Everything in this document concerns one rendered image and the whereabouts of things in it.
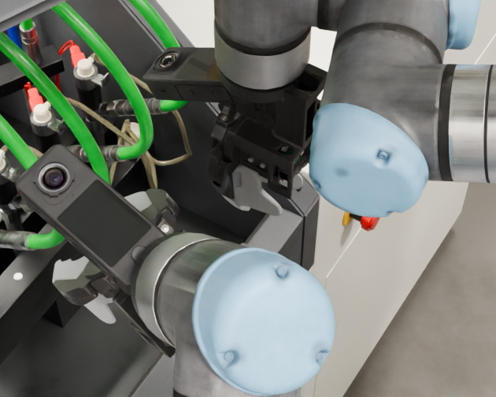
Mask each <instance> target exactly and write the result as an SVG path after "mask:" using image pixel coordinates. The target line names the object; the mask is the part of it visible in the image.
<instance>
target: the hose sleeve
mask: <svg viewBox="0 0 496 397"><path fill-rule="evenodd" d="M31 235H37V234H36V233H34V232H24V231H19V232H18V231H10V230H4V229H0V248H9V249H17V250H36V249H31V248H30V247H29V246H28V243H27V241H28V237H29V236H31Z"/></svg>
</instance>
